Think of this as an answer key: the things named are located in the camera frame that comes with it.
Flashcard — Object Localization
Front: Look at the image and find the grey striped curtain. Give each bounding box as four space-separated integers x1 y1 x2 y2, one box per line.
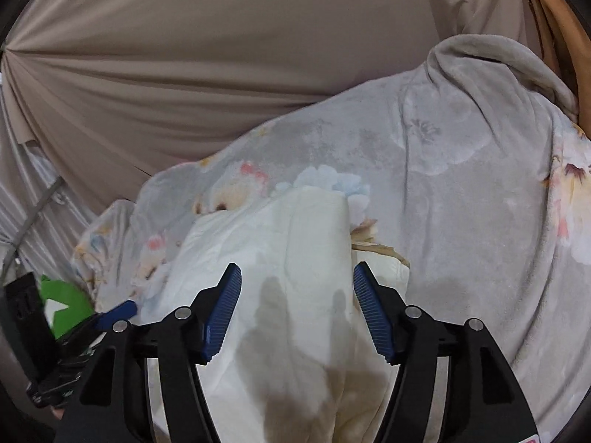
1 103 96 283

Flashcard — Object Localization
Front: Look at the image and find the green white sticker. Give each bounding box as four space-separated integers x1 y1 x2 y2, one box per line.
39 275 94 339

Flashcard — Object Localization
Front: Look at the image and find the grey floral fleece blanket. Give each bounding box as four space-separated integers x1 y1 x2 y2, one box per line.
72 35 590 442

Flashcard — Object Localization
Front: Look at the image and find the beige curtain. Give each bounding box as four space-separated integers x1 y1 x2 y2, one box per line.
1 0 541 212

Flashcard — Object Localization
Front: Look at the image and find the white quilted garment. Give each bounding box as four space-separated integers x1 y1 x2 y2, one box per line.
140 187 410 442

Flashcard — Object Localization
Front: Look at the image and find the orange cloth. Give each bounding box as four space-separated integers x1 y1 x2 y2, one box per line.
519 0 591 98

